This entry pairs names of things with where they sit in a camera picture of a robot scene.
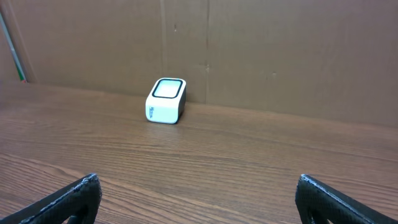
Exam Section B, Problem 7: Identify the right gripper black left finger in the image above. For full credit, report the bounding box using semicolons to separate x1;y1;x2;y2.
1;173;102;224

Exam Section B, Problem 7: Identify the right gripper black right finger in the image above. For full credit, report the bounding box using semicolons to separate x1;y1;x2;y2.
295;174;397;224

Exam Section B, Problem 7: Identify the white barcode scanner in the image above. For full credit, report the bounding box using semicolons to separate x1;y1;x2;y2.
145;77;187;124

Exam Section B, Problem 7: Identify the green white pole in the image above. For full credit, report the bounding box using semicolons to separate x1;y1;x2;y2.
1;14;27;83

